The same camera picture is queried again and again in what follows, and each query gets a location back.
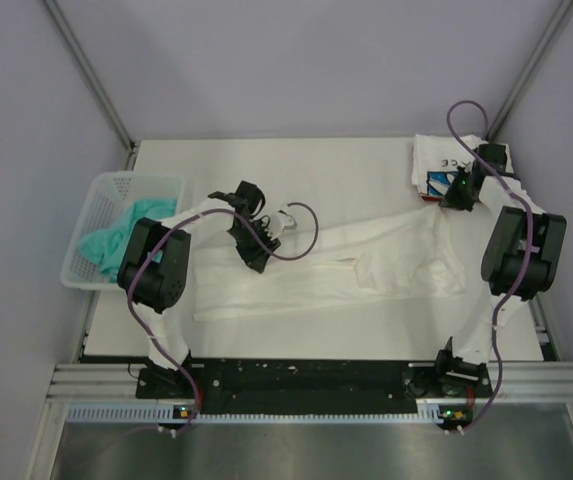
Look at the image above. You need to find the left aluminium corner post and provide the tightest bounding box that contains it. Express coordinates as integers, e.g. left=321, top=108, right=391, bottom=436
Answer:
left=40, top=0, right=135, bottom=151

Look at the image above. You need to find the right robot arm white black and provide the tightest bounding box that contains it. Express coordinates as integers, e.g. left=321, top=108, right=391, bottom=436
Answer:
left=439, top=143, right=567, bottom=364

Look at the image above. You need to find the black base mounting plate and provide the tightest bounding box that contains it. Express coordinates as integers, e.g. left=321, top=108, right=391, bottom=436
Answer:
left=135, top=358, right=492, bottom=416

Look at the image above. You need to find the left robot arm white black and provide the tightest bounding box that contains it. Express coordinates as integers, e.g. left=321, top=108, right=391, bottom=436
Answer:
left=117, top=181, right=296, bottom=397

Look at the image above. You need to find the white floral print t-shirt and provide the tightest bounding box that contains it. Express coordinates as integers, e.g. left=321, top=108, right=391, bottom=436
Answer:
left=193, top=206, right=466, bottom=322

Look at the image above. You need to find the aluminium corner post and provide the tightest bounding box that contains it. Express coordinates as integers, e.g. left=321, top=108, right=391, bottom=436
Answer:
left=486, top=0, right=573, bottom=141
left=40, top=0, right=135, bottom=151

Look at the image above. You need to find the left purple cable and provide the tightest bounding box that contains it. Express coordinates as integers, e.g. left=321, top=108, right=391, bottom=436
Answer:
left=124, top=201, right=321, bottom=436

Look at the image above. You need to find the right aluminium corner post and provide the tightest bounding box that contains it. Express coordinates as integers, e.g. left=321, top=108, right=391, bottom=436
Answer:
left=486, top=0, right=573, bottom=141

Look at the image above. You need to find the white plastic laundry basket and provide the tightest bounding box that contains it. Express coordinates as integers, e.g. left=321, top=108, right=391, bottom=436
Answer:
left=60, top=171, right=186, bottom=290

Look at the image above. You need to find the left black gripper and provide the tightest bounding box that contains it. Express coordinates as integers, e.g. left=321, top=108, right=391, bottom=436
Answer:
left=228, top=220, right=279, bottom=273

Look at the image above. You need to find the grey slotted cable duct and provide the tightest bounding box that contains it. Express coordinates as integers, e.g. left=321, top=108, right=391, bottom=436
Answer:
left=65, top=400, right=445, bottom=426

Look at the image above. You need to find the teal t-shirt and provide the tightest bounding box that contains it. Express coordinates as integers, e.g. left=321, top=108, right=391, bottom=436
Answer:
left=77, top=197, right=177, bottom=283

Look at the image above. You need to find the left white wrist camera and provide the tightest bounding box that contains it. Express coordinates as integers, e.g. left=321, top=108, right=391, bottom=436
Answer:
left=268, top=206, right=297, bottom=238

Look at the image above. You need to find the folded white daisy t-shirt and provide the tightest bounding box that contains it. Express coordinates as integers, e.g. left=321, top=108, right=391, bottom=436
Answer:
left=411, top=135, right=517, bottom=202

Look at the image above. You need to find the aluminium front frame rail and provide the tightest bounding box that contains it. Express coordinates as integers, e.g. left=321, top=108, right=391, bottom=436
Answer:
left=47, top=362, right=573, bottom=404

